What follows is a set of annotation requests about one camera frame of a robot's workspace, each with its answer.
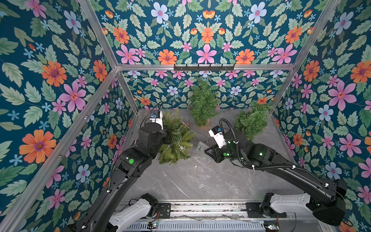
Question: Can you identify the light green fern christmas tree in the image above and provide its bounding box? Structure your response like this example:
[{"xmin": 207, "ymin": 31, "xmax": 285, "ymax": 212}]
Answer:
[{"xmin": 158, "ymin": 109, "xmax": 197, "ymax": 164}]

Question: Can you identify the clear battery box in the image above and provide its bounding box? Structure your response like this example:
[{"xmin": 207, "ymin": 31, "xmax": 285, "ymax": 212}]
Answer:
[{"xmin": 196, "ymin": 141, "xmax": 209, "ymax": 155}]

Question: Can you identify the thin wire string light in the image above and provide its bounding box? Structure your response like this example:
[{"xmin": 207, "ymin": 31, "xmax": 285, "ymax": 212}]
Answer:
[{"xmin": 162, "ymin": 121, "xmax": 227, "ymax": 189}]

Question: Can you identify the dark green tree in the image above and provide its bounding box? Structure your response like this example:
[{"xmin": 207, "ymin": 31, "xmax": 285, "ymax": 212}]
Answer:
[
  {"xmin": 235, "ymin": 101, "xmax": 271, "ymax": 142},
  {"xmin": 189, "ymin": 78, "xmax": 220, "ymax": 127}
]

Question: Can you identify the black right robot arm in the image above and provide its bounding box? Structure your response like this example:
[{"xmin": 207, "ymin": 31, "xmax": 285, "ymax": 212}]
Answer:
[{"xmin": 204, "ymin": 126, "xmax": 346, "ymax": 226}]

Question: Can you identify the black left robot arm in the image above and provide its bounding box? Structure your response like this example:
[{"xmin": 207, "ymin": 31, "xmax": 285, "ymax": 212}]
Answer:
[{"xmin": 64, "ymin": 122, "xmax": 168, "ymax": 232}]

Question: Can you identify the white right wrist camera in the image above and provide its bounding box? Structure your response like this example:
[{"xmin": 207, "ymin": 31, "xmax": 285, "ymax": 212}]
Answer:
[{"xmin": 209, "ymin": 126, "xmax": 227, "ymax": 149}]

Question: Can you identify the black corrugated cable hose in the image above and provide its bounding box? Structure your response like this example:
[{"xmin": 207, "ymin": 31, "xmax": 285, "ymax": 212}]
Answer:
[{"xmin": 218, "ymin": 118, "xmax": 296, "ymax": 171}]

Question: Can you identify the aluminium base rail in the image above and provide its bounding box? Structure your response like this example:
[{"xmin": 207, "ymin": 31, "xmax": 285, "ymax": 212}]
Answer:
[{"xmin": 95, "ymin": 200, "xmax": 328, "ymax": 232}]

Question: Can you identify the black hook rail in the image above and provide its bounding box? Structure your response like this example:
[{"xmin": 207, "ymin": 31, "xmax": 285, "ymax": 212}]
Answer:
[{"xmin": 173, "ymin": 64, "xmax": 235, "ymax": 72}]

